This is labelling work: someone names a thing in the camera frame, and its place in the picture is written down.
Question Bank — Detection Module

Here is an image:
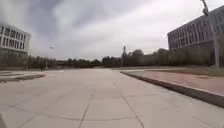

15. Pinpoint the row of trees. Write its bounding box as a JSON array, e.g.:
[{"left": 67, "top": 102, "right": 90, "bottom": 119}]
[{"left": 0, "top": 41, "right": 224, "bottom": 70}]

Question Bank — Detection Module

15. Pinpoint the grey slab plaza paving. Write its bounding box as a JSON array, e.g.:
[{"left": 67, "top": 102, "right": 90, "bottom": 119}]
[{"left": 0, "top": 68, "right": 224, "bottom": 128}]

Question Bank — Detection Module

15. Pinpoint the reddish raised paved bed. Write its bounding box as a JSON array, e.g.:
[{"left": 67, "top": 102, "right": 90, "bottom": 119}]
[{"left": 120, "top": 68, "right": 224, "bottom": 109}]

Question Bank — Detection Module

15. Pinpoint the grass strip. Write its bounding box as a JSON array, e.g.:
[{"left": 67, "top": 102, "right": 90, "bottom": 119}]
[{"left": 148, "top": 67, "right": 224, "bottom": 78}]

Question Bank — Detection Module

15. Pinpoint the grey multi-storey building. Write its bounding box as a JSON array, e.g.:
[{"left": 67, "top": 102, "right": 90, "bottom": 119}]
[{"left": 166, "top": 4, "right": 224, "bottom": 51}]

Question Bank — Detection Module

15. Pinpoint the low kerbed planting bed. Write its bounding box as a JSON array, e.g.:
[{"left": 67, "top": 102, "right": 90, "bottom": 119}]
[{"left": 0, "top": 70, "right": 46, "bottom": 84}]

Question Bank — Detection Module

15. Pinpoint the white multi-storey building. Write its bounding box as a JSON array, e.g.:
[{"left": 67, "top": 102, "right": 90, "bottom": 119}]
[{"left": 0, "top": 22, "right": 33, "bottom": 56}]

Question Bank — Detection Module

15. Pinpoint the thin lamp post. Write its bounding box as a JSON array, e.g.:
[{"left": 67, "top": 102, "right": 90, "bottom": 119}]
[{"left": 44, "top": 46, "right": 55, "bottom": 70}]

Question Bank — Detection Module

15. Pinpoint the tall lamp post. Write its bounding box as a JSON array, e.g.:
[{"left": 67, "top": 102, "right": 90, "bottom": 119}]
[{"left": 200, "top": 0, "right": 221, "bottom": 70}]

